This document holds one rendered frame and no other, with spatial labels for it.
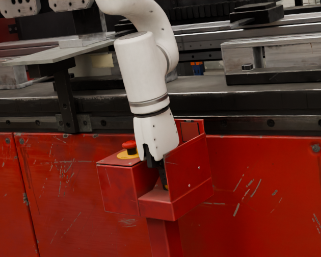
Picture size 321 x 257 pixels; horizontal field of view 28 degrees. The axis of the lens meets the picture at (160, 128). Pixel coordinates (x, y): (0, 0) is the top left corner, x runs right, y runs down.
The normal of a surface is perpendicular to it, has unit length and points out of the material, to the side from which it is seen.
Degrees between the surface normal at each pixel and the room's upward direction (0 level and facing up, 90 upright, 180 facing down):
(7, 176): 90
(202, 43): 90
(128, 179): 90
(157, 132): 89
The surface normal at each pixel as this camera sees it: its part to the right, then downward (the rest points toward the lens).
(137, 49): 0.14, 0.29
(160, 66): 0.89, -0.08
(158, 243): -0.59, 0.29
